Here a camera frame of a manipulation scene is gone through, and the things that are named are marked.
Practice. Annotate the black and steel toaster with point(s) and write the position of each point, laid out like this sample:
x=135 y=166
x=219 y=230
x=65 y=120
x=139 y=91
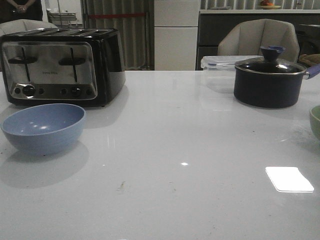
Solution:
x=84 y=67

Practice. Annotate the person in dark clothes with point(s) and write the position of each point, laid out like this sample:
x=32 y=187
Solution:
x=11 y=10

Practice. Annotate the beige chair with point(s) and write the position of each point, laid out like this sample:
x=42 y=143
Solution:
x=21 y=25
x=246 y=38

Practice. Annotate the red barrier tape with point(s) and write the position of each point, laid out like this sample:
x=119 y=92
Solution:
x=116 y=16

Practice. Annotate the fruit plate on counter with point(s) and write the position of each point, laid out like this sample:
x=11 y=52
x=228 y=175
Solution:
x=267 y=5

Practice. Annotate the green bowl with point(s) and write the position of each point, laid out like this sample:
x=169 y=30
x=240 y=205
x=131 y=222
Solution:
x=314 y=118

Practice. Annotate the dark kitchen counter cabinet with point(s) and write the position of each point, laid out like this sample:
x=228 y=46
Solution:
x=214 y=25

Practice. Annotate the blue bowl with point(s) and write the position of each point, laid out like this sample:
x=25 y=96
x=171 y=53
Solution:
x=45 y=129

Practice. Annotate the glass pot lid blue knob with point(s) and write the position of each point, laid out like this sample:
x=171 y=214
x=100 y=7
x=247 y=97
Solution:
x=270 y=63

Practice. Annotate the clear plastic food container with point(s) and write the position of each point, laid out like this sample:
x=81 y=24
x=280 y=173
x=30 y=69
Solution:
x=220 y=73

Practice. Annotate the dark blue saucepan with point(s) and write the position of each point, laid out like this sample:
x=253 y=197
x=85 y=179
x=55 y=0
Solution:
x=271 y=90

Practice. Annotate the beige chair right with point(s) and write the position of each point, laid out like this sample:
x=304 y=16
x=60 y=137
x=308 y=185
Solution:
x=246 y=38

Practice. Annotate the beige chair left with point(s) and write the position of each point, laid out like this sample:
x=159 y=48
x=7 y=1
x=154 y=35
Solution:
x=21 y=25

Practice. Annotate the brown object behind pot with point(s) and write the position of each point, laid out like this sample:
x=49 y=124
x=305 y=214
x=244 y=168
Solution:
x=309 y=60

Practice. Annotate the white refrigerator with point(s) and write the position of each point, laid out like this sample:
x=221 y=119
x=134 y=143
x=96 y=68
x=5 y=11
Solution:
x=175 y=34

